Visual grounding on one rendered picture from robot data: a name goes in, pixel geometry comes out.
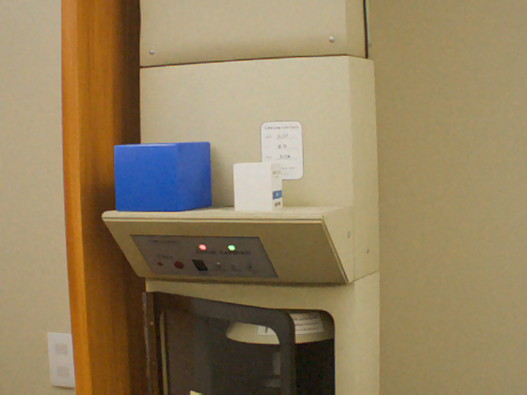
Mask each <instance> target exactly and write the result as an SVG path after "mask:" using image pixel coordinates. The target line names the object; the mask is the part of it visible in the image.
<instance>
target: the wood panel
mask: <svg viewBox="0 0 527 395"><path fill-rule="evenodd" d="M61 17H62V18H61V39H62V41H61V60H62V66H61V82H62V94H61V103H62V125H63V128H62V147H63V191H64V214H65V236H66V259H67V265H68V299H69V302H70V324H71V329H72V353H73V366H74V378H75V388H76V395H148V386H147V359H145V336H144V331H143V328H144V327H143V309H142V292H145V291H146V277H139V276H138V275H137V273H136V272H135V271H134V269H133V267H131V265H130V264H129V262H128V260H127V258H126V257H125V255H124V253H123V251H122V250H121V248H120V247H119V244H118V243H117V241H116V240H115V238H114V236H113V235H112V234H111V232H110V231H109V229H108V227H107V226H106V224H105V223H104V221H103V220H102V214H104V211H113V210H115V195H114V167H113V165H114V147H115V145H122V144H141V136H140V132H141V110H140V87H141V86H140V69H141V68H151V67H142V66H140V25H141V11H140V1H139V0H61Z"/></svg>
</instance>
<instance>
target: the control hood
mask: <svg viewBox="0 0 527 395"><path fill-rule="evenodd" d="M102 220H103V221H104V223H105V224H106V226H107V227H108V229H109V231H110V232H111V234H112V235H113V236H114V238H115V240H116V241H117V243H118V244H119V247H120V248H121V250H122V251H123V253H124V255H125V257H126V258H127V260H128V262H129V264H130V265H131V267H133V269H134V271H135V272H136V273H137V275H138V276H139V277H157V278H185V280H214V281H271V282H300V283H329V284H347V283H348V282H351V281H352V280H354V244H353V209H351V206H282V208H281V209H277V210H274V211H235V206H210V207H207V208H200V209H195V210H190V211H179V212H118V211H116V210H113V211H104V214H102ZM130 235H164V236H223V237H259V239H260V242H261V244H262V246H263V247H264V249H265V251H266V253H267V255H268V258H269V260H270V262H271V264H272V265H273V269H274V271H275V273H277V276H278V278H252V277H220V276H190V275H161V274H152V271H151V269H150V268H149V266H148V265H147V263H146V261H145V259H144V258H143V256H142V254H141V253H140V252H139V251H138V248H137V247H136V245H135V243H134V242H133V239H132V238H131V236H130Z"/></svg>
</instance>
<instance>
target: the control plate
mask: <svg viewBox="0 0 527 395"><path fill-rule="evenodd" d="M130 236H131V238H132V239H133V242H134V243H135V245H136V247H137V248H138V251H139V252H140V253H141V254H142V256H143V258H144V259H145V261H146V263H147V265H148V266H149V268H150V269H151V271H152V274H161V275H190V276H199V277H252V278H278V276H277V273H275V271H274V269H273V265H272V264H271V262H270V260H269V258H268V255H267V253H266V251H265V249H264V247H263V246H262V244H261V242H260V239H259V237H223V236H164V235H130ZM200 244H205V246H206V247H207V249H201V248H200V247H199V246H200ZM229 245H233V246H234V247H235V248H236V249H235V250H230V249H229V248H228V246H229ZM192 259H201V260H203V262H204V264H205V266H206V268H207V270H208V271H198V269H197V268H196V267H195V266H194V264H193V262H192ZM175 261H180V262H182V263H183V264H184V268H183V269H178V268H176V267H175V266H174V263H175ZM156 262H162V263H164V266H159V265H157V264H156ZM215 263H220V264H221V267H219V268H216V265H215ZM232 263H234V264H236V265H237V267H235V268H232V266H231V264H232ZM249 263H251V264H254V267H253V268H252V269H248V266H247V264H249Z"/></svg>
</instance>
